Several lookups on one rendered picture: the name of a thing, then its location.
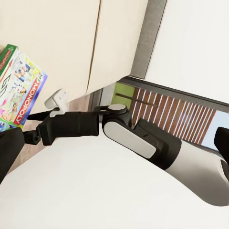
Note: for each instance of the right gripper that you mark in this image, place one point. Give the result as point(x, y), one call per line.
point(52, 128)

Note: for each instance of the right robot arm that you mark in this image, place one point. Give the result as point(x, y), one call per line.
point(204, 173)

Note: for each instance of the door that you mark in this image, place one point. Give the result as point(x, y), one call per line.
point(192, 118)

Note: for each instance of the board game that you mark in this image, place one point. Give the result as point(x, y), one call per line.
point(21, 82)

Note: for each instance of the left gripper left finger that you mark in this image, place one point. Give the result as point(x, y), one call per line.
point(11, 143)

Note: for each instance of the bed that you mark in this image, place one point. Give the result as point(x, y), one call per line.
point(82, 45)

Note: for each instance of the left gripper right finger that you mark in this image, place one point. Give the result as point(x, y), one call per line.
point(221, 141)

